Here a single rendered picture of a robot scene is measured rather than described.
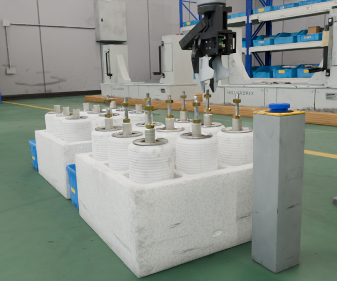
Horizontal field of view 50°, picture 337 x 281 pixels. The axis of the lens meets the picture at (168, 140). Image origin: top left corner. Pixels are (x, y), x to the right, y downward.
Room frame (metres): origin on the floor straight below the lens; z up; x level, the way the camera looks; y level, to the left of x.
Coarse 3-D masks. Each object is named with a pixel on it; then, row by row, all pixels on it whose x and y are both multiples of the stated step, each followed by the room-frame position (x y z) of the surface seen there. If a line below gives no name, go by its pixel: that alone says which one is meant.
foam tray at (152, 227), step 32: (96, 160) 0.90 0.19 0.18; (96, 192) 0.84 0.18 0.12; (128, 192) 0.67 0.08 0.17; (160, 192) 0.67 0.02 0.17; (192, 192) 0.71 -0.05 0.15; (224, 192) 0.75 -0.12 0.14; (96, 224) 0.85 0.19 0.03; (128, 224) 0.68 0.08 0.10; (160, 224) 0.67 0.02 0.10; (192, 224) 0.71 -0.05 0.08; (224, 224) 0.75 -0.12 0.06; (128, 256) 0.68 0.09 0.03; (160, 256) 0.67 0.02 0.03; (192, 256) 0.71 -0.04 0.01
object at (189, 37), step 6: (204, 18) 0.96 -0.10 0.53; (198, 24) 0.97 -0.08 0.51; (204, 24) 0.95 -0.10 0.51; (192, 30) 0.98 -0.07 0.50; (198, 30) 0.97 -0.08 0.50; (186, 36) 1.00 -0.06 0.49; (192, 36) 0.98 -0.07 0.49; (180, 42) 1.02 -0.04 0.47; (186, 42) 1.00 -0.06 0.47; (192, 42) 1.00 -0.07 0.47; (186, 48) 1.02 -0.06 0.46
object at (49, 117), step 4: (48, 116) 1.39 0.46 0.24; (52, 116) 1.38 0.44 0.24; (48, 120) 1.39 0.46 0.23; (52, 120) 1.38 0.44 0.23; (48, 124) 1.39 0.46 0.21; (52, 124) 1.38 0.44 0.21; (48, 128) 1.39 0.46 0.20; (52, 128) 1.38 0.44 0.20; (48, 132) 1.39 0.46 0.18; (52, 132) 1.38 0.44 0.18
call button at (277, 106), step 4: (268, 104) 0.70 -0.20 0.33; (272, 104) 0.69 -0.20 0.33; (276, 104) 0.68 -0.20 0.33; (280, 104) 0.68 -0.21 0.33; (284, 104) 0.68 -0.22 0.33; (288, 104) 0.69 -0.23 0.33; (272, 108) 0.69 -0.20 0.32; (276, 108) 0.68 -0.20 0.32; (280, 108) 0.68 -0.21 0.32; (284, 108) 0.68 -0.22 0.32
